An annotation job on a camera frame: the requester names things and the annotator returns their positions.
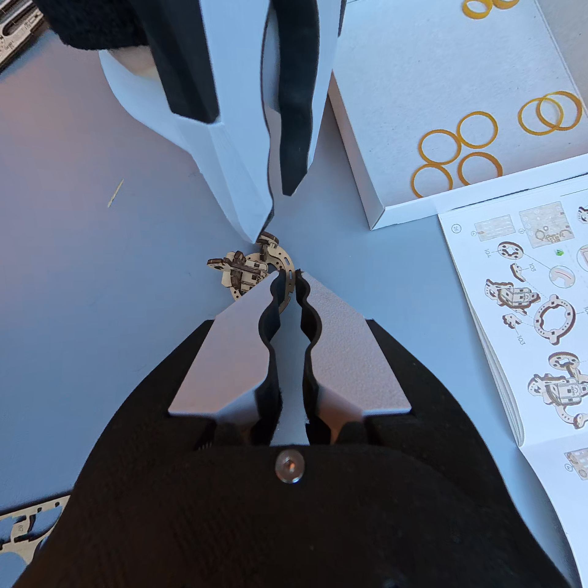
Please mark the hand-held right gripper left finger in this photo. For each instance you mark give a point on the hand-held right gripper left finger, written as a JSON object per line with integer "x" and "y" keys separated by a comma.
{"x": 220, "y": 367}

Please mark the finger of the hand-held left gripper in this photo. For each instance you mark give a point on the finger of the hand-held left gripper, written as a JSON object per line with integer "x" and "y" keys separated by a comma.
{"x": 328, "y": 55}
{"x": 239, "y": 160}

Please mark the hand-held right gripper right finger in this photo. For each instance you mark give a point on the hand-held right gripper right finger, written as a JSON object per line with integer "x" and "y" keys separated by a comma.
{"x": 353, "y": 367}

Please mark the wooden robot figure model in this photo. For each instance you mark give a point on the wooden robot figure model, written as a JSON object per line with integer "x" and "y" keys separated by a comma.
{"x": 248, "y": 273}

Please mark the curved wooden arc part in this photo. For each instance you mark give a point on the curved wooden arc part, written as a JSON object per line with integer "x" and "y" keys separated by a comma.
{"x": 290, "y": 271}

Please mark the person's left forearm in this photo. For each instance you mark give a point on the person's left forearm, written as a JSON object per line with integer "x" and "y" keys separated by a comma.
{"x": 92, "y": 23}

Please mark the plywood parts sheet with cutouts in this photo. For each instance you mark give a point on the plywood parts sheet with cutouts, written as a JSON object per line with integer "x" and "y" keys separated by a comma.
{"x": 32, "y": 510}

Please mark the person's left hand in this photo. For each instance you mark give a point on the person's left hand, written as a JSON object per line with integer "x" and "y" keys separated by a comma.
{"x": 148, "y": 70}

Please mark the white cardboard box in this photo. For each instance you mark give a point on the white cardboard box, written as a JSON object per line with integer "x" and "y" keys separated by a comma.
{"x": 413, "y": 69}

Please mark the thin wooden splinter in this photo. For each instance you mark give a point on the thin wooden splinter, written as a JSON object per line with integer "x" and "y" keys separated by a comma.
{"x": 115, "y": 194}

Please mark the group of yellow rubber bands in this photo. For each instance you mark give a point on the group of yellow rubber bands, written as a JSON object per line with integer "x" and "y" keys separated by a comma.
{"x": 459, "y": 138}

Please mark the stack of plywood sheets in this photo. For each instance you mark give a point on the stack of plywood sheets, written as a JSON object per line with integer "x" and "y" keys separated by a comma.
{"x": 18, "y": 32}

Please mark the white instruction booklet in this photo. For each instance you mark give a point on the white instruction booklet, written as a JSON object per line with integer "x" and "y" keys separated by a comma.
{"x": 505, "y": 285}

